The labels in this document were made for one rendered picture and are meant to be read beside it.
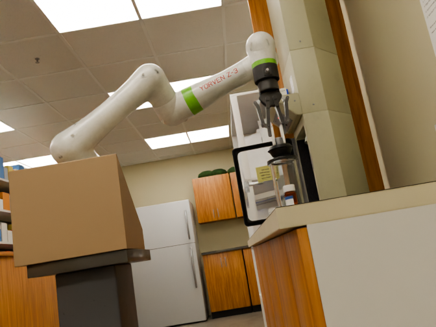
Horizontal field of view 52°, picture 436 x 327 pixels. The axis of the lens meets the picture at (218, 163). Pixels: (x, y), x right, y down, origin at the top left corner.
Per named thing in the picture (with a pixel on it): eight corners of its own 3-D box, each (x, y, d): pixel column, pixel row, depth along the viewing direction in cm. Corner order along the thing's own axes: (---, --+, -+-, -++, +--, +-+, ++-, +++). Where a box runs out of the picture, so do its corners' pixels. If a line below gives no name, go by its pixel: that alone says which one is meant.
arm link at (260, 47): (241, 30, 162) (270, 23, 160) (246, 45, 174) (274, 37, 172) (247, 65, 159) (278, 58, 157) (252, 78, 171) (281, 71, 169)
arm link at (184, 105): (151, 113, 175) (150, 99, 185) (167, 136, 183) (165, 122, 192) (191, 91, 173) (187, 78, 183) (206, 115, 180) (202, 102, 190)
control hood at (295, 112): (293, 133, 224) (289, 115, 226) (302, 113, 192) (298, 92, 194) (270, 137, 224) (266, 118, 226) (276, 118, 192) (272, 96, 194)
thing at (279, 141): (292, 156, 161) (289, 139, 162) (296, 150, 152) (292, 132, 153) (267, 160, 161) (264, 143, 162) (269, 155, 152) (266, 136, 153)
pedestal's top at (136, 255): (27, 278, 138) (26, 265, 139) (69, 273, 169) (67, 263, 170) (128, 261, 136) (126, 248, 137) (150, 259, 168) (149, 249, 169)
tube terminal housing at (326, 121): (363, 218, 214) (329, 70, 230) (385, 211, 182) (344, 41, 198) (312, 226, 214) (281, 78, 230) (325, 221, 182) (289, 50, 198)
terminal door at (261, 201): (307, 216, 214) (290, 137, 222) (244, 227, 217) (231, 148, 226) (307, 217, 214) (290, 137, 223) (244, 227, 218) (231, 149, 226)
